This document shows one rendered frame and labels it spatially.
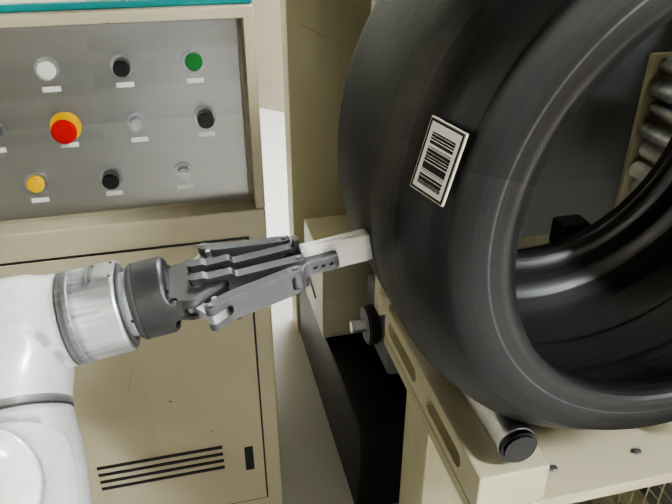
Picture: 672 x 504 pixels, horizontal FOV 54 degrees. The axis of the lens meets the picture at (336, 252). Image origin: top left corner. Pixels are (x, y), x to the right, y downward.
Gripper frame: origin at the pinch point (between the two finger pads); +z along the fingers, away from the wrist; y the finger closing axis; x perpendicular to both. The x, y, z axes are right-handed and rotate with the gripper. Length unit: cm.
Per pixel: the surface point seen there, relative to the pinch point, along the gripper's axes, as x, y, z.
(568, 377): 13.3, -12.0, 19.1
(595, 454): 36.7, -4.4, 28.5
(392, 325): 29.4, 22.6, 10.4
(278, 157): 117, 310, 23
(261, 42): 72, 406, 36
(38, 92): -6, 63, -36
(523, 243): 22.9, 25.8, 33.9
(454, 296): -0.3, -12.1, 7.6
